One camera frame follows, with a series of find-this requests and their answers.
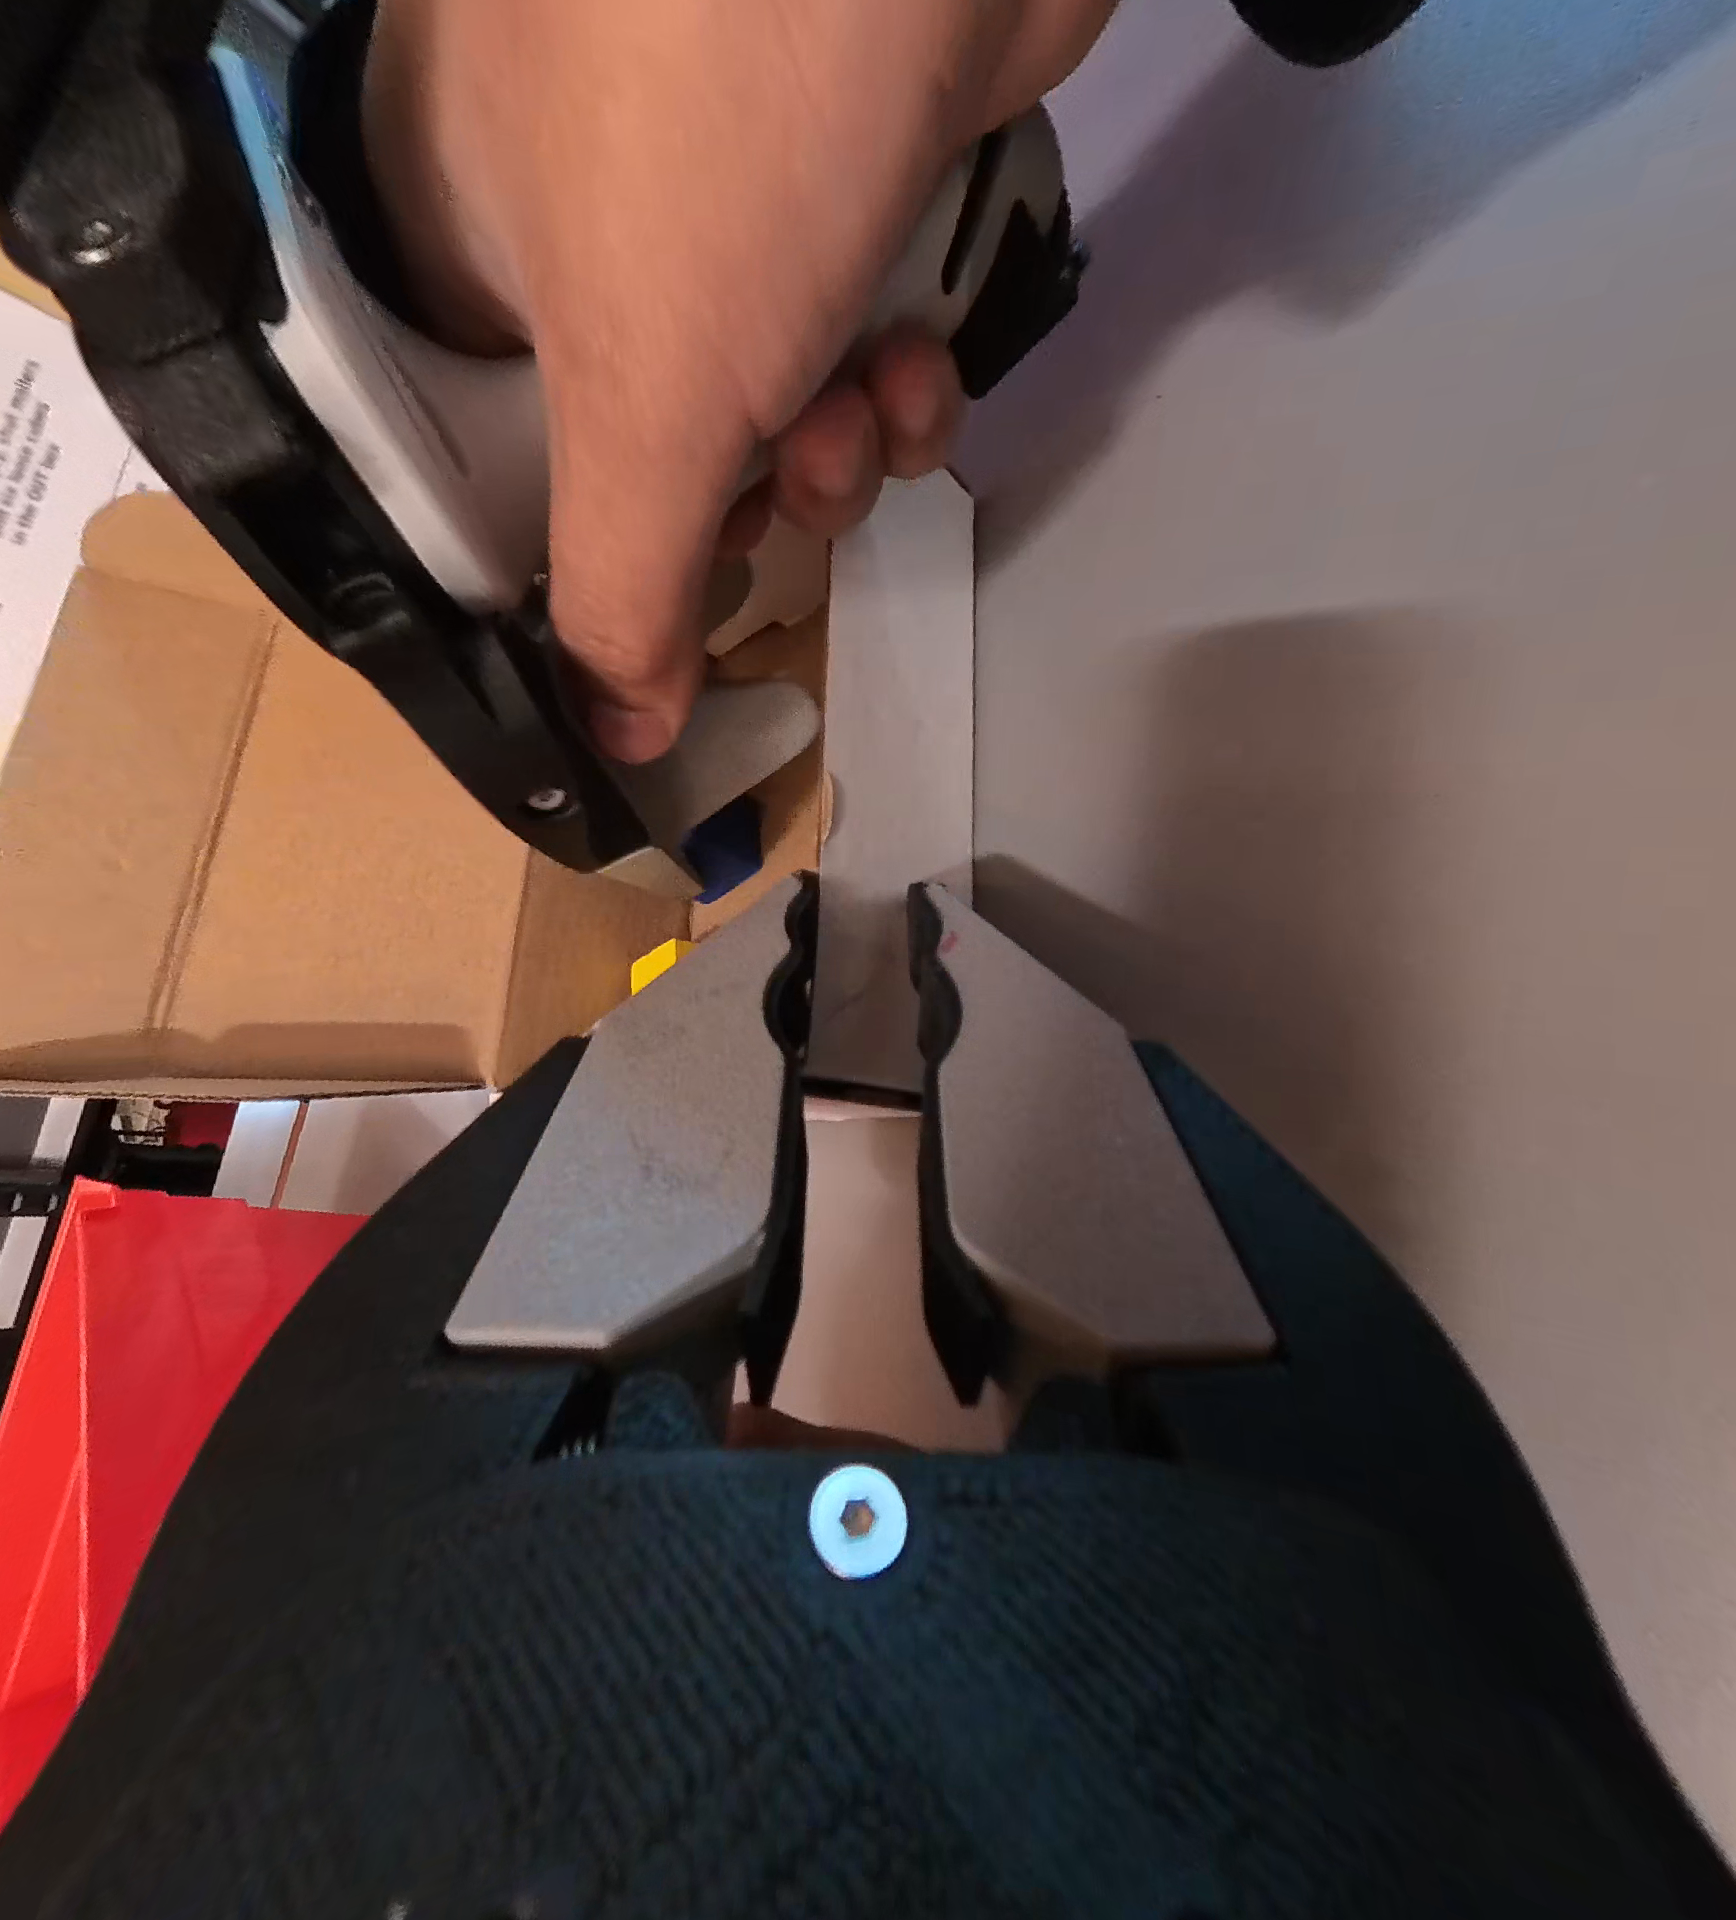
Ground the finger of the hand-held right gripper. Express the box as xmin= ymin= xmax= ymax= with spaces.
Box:
xmin=609 ymin=829 xmax=708 ymax=910

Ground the instruction sheet on wooden stand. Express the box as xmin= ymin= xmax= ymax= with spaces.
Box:
xmin=0 ymin=205 xmax=87 ymax=328

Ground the red plastic bin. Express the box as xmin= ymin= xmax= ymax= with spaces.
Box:
xmin=0 ymin=1177 xmax=367 ymax=1920

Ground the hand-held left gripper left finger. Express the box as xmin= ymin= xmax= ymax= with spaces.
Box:
xmin=443 ymin=873 xmax=823 ymax=1405

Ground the person's right hand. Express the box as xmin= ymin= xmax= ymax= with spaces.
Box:
xmin=358 ymin=0 xmax=1122 ymax=764

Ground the blue cube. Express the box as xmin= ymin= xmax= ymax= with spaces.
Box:
xmin=679 ymin=803 xmax=769 ymax=910

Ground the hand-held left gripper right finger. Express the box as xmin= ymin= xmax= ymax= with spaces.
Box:
xmin=909 ymin=880 xmax=1281 ymax=1405

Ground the white cardboard mailer box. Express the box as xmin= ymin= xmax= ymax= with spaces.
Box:
xmin=0 ymin=470 xmax=981 ymax=1097

